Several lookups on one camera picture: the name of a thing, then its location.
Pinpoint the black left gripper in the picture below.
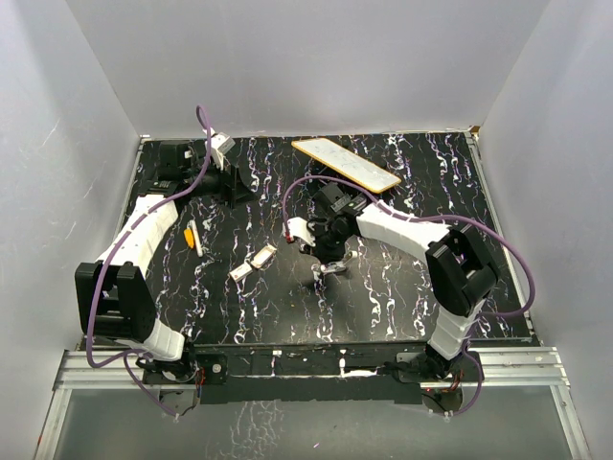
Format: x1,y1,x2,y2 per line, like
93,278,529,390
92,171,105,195
183,154,257,209

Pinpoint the staple box tray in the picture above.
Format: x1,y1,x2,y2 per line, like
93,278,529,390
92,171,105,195
250,244,277,269

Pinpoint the white staple box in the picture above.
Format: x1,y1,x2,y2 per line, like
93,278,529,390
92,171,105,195
229,262,254,283

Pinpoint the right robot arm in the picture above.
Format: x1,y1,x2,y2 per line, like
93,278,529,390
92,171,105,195
303,184,500,380

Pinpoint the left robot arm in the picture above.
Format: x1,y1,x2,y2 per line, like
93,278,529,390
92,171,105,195
75,132,254,382

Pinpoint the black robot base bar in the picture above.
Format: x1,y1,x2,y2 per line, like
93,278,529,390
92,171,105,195
142,342,484,405

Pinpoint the orange marker cap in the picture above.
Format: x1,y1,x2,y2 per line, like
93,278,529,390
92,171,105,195
183,228,195,248

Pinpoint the white marker pen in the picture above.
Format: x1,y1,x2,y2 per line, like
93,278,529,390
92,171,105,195
190,219,203,258

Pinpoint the yellow framed whiteboard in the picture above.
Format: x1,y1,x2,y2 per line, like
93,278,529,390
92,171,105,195
291,138,401,194

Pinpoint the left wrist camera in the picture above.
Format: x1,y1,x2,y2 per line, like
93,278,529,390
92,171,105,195
211,132,235,171

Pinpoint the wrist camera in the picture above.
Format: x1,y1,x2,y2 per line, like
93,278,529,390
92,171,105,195
284,217,315,247
211,132,235,171

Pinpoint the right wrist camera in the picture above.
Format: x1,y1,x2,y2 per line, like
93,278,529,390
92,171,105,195
284,217,315,247

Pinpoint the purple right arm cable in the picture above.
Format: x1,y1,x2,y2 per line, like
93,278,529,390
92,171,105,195
282,174,537,320

